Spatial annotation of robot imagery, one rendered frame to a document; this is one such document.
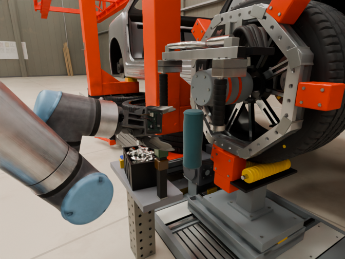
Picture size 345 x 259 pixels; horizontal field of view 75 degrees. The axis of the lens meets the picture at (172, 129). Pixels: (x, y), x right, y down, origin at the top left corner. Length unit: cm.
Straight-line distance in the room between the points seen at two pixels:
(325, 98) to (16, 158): 68
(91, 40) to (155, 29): 193
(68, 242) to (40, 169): 113
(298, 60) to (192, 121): 44
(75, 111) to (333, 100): 64
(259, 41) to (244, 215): 81
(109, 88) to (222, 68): 265
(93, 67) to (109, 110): 261
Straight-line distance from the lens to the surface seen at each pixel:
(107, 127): 53
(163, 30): 130
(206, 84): 80
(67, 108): 50
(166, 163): 80
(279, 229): 119
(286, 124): 78
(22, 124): 35
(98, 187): 40
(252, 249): 118
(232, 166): 96
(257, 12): 86
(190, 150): 98
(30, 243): 156
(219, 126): 66
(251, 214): 122
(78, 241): 146
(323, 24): 84
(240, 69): 67
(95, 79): 313
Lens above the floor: 94
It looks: 17 degrees down
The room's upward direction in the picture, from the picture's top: straight up
